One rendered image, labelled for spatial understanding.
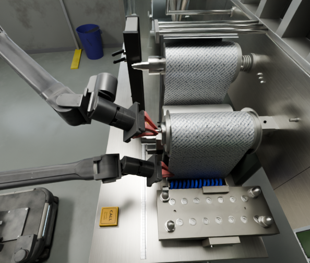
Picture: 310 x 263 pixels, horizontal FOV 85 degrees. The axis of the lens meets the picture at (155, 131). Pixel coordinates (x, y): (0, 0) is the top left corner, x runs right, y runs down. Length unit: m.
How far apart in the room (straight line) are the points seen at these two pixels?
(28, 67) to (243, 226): 0.80
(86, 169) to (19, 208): 1.30
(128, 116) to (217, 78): 0.36
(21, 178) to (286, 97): 0.75
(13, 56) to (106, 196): 0.60
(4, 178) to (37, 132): 2.00
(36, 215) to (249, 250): 1.45
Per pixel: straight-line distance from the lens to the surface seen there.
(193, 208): 0.68
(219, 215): 0.70
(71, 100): 0.43
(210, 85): 0.66
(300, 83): 0.57
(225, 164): 0.64
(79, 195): 1.90
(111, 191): 0.84
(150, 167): 0.58
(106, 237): 0.80
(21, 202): 1.84
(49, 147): 2.34
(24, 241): 1.66
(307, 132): 0.55
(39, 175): 0.57
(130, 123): 0.44
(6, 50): 0.66
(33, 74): 0.55
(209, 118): 0.52
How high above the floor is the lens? 1.67
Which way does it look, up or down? 52 degrees down
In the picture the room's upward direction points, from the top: straight up
